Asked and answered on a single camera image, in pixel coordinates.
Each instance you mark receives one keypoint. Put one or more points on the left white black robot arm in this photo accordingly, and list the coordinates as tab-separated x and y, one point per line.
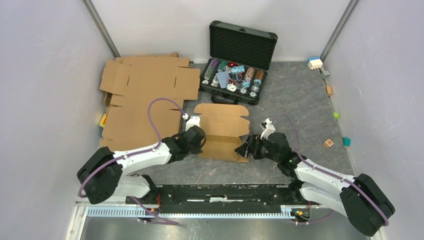
107	173

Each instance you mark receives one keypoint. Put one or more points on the blue white toy block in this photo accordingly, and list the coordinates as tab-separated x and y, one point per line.
314	62

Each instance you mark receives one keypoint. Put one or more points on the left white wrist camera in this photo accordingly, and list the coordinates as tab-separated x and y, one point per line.
190	121

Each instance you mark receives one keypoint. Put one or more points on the black poker chip case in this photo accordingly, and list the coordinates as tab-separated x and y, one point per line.
239	60

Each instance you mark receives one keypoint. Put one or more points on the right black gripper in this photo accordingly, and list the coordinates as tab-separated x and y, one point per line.
253	141

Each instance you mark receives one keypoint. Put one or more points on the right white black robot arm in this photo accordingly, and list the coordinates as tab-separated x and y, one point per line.
358	198

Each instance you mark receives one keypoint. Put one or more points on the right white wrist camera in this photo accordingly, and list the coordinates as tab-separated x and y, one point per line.
267	128

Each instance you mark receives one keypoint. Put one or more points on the wooden letter H block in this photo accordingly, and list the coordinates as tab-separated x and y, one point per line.
328	143

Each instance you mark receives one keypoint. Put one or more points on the stack of cardboard blanks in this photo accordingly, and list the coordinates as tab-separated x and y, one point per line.
143	95

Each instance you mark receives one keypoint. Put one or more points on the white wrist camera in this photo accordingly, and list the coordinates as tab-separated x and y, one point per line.
267	128
190	121

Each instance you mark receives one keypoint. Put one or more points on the yellow orange block at left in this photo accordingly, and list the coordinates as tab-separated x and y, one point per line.
103	120

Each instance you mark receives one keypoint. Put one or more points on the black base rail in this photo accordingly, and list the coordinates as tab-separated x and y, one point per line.
223	198

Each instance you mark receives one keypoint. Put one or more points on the grey small block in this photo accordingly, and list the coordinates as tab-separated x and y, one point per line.
325	74

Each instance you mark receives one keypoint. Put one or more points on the teal small block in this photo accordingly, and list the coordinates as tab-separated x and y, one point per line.
346	141

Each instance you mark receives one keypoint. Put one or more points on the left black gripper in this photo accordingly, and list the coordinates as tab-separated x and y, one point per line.
198	149

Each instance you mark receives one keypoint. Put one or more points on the orange small block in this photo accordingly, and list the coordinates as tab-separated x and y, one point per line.
329	90

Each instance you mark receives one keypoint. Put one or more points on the brown cardboard box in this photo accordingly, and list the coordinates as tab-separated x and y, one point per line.
224	125

